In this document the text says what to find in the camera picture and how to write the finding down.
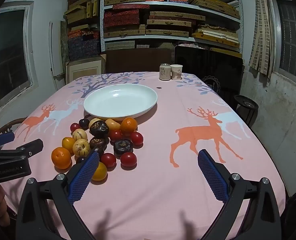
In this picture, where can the white oval plate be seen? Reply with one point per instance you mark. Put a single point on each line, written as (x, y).
(120, 100)

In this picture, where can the hanging brick-pattern strips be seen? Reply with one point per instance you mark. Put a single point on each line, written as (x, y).
(261, 30)

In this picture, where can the red cherry tomato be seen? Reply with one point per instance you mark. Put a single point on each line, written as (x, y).
(108, 160)
(74, 127)
(115, 135)
(128, 159)
(136, 138)

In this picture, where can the grilled window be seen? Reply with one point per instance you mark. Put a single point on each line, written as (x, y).
(290, 35)

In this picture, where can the yellow tomato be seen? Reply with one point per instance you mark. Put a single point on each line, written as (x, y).
(68, 145)
(101, 172)

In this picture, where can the small mangosteen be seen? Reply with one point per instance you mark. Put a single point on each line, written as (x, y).
(98, 142)

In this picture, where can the dark glass window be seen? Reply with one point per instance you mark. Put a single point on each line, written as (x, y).
(8, 55)

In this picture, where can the carved wooden chair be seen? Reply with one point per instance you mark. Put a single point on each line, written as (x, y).
(13, 124)

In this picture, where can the large red patterned box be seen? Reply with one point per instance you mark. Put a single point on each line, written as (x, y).
(120, 17)

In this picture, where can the pink deer print tablecloth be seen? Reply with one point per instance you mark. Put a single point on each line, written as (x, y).
(150, 180)

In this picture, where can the white metal shelf rack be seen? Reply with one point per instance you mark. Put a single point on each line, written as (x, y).
(102, 30)

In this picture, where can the mandarin orange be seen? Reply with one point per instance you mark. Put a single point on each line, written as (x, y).
(61, 158)
(128, 125)

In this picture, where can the drink can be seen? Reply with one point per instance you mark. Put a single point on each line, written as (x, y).
(165, 72)

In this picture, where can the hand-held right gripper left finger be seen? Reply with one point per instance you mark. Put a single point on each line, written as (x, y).
(85, 177)

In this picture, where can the white leaning plank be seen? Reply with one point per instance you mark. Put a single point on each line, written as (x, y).
(53, 55)

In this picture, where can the paper cup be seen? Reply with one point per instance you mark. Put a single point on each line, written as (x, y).
(176, 72)

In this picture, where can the stack of yellow flat boxes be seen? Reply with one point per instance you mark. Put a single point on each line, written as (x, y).
(213, 38)

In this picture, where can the wooden framed panel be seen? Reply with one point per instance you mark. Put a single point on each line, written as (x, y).
(85, 71)

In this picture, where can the pale yellow round fruit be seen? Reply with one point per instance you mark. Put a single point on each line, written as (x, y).
(93, 121)

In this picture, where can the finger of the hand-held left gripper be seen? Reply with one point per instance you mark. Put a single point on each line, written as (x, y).
(3, 138)
(30, 147)

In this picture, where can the striped pepino melon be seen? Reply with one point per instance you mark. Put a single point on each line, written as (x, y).
(81, 147)
(79, 134)

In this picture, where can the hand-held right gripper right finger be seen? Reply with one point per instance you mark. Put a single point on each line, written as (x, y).
(213, 177)

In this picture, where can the large mangosteen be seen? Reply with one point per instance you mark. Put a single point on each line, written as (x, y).
(99, 128)

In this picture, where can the pile of small yellow boxes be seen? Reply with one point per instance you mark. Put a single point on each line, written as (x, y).
(75, 15)

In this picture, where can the black round stool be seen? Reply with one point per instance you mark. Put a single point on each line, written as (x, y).
(245, 102)

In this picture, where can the grey marbled slab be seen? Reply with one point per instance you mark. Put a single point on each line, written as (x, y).
(64, 42)

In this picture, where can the flat red patterned box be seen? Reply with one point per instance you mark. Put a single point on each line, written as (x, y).
(130, 6)

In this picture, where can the stack of dark blue boxes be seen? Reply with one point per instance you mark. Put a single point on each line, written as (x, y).
(83, 47)

